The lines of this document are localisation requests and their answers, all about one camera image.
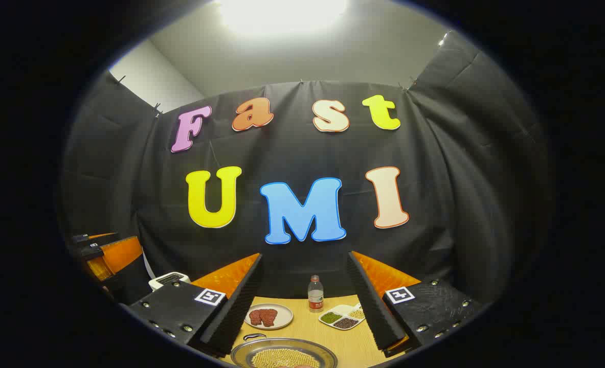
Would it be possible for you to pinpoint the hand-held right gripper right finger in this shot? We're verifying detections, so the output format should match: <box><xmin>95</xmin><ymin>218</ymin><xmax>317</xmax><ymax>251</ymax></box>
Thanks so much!
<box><xmin>347</xmin><ymin>250</ymin><xmax>482</xmax><ymax>353</ymax></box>

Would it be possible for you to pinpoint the clear plastic water bottle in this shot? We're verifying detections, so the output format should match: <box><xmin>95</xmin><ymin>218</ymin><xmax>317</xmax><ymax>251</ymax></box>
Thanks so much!
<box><xmin>308</xmin><ymin>275</ymin><xmax>324</xmax><ymax>313</ymax></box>

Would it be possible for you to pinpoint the white toaster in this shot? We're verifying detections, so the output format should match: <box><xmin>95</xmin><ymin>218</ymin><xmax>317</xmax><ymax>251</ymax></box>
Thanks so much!
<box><xmin>149</xmin><ymin>272</ymin><xmax>191</xmax><ymax>291</ymax></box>

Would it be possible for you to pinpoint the pile of yellow soybeans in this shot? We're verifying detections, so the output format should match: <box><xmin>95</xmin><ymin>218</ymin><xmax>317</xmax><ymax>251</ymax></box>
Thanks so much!
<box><xmin>251</xmin><ymin>349</ymin><xmax>321</xmax><ymax>368</ymax></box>

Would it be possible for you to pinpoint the white divided bean dish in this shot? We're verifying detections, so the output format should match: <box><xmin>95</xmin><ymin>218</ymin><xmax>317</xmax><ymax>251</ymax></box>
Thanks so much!
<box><xmin>319</xmin><ymin>303</ymin><xmax>367</xmax><ymax>331</ymax></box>

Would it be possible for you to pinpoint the black backdrop cloth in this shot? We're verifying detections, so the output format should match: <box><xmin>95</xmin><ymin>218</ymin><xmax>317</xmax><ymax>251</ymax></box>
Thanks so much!
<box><xmin>59</xmin><ymin>31</ymin><xmax>553</xmax><ymax>307</ymax></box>

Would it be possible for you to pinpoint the white round plate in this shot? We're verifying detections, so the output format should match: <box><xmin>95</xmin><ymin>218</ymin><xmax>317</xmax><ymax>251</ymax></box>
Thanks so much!
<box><xmin>244</xmin><ymin>303</ymin><xmax>294</xmax><ymax>330</ymax></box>

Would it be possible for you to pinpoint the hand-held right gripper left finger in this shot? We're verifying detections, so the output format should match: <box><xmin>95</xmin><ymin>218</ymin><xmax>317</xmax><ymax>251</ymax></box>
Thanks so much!
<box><xmin>126</xmin><ymin>253</ymin><xmax>263</xmax><ymax>357</ymax></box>

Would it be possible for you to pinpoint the steel pot with black handles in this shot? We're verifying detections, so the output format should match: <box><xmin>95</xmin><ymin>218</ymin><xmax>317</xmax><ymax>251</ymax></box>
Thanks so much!
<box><xmin>231</xmin><ymin>333</ymin><xmax>339</xmax><ymax>368</ymax></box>

